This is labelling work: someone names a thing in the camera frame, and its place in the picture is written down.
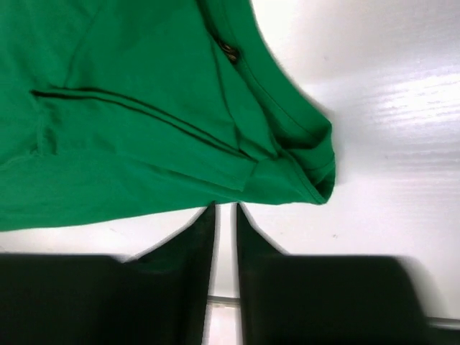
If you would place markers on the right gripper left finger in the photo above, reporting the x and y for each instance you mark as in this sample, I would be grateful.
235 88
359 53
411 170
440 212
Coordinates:
157 298

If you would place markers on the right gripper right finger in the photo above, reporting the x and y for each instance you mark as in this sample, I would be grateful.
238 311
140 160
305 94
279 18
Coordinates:
313 299

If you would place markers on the green t shirt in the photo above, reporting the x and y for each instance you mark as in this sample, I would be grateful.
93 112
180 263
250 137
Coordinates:
116 109

